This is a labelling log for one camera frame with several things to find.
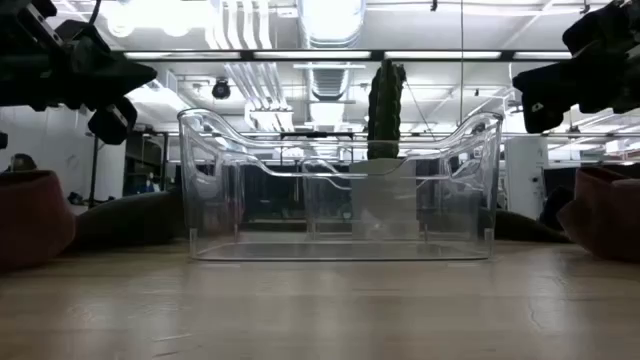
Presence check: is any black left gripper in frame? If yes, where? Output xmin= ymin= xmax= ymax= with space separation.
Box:
xmin=0 ymin=9 xmax=158 ymax=146

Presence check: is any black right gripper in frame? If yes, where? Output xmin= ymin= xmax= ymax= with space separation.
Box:
xmin=512 ymin=2 xmax=640 ymax=134

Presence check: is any maroon baseball cap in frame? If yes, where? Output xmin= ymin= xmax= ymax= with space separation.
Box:
xmin=556 ymin=165 xmax=640 ymax=264
xmin=0 ymin=169 xmax=76 ymax=274

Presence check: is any black stand pole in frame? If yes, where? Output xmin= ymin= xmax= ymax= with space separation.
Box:
xmin=88 ymin=133 xmax=100 ymax=208

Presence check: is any white cabinet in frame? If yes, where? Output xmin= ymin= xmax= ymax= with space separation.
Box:
xmin=504 ymin=135 xmax=549 ymax=219

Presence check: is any green cactus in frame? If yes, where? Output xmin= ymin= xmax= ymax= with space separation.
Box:
xmin=366 ymin=59 xmax=408 ymax=161

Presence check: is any black ceiling camera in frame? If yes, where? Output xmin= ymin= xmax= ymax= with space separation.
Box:
xmin=211 ymin=78 xmax=232 ymax=101

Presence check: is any silver ventilation duct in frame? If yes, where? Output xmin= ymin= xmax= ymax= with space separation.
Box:
xmin=298 ymin=0 xmax=367 ymax=49

